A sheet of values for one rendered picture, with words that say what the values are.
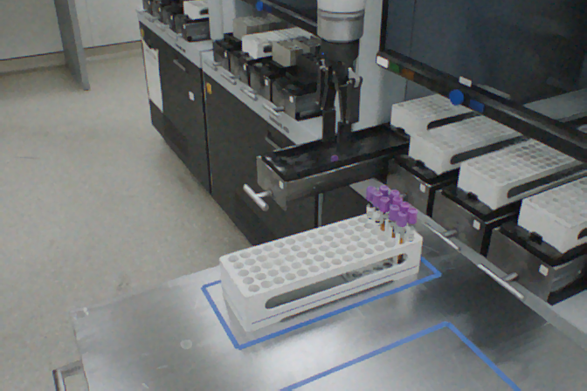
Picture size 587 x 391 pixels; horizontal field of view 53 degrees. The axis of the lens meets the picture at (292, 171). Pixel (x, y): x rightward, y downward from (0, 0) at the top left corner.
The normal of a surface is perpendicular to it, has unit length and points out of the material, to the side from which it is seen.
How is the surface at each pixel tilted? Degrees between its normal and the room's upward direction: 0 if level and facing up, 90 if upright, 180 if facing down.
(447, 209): 90
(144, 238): 0
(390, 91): 90
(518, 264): 90
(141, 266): 0
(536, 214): 90
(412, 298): 0
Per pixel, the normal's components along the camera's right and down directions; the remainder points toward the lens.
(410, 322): 0.00, -0.88
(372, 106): -0.87, 0.23
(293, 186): 0.48, 0.42
